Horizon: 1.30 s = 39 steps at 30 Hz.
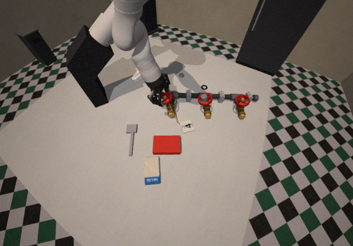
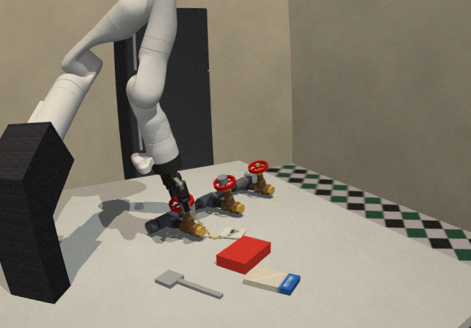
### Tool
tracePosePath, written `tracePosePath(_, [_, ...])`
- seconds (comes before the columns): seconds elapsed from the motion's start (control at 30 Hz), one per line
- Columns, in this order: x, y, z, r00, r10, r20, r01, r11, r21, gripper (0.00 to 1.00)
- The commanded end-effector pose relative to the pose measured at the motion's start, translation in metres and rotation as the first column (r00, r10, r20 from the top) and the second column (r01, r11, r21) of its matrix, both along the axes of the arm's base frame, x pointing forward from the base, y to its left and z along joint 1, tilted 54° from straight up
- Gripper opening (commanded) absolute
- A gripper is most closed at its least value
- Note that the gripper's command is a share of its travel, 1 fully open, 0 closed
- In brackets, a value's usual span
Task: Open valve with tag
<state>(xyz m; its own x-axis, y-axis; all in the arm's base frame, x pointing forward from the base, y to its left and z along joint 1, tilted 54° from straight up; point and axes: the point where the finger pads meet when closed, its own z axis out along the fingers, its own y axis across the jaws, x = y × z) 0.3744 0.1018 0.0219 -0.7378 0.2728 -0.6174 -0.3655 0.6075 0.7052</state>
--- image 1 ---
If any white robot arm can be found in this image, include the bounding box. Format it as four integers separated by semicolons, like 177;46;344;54
89;0;162;83

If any red rectangular block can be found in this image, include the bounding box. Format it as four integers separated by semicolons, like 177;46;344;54
152;136;180;155

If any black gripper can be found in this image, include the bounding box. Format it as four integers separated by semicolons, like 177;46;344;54
145;73;171;107

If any grey cylinder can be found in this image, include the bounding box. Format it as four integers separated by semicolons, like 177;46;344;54
201;94;208;101

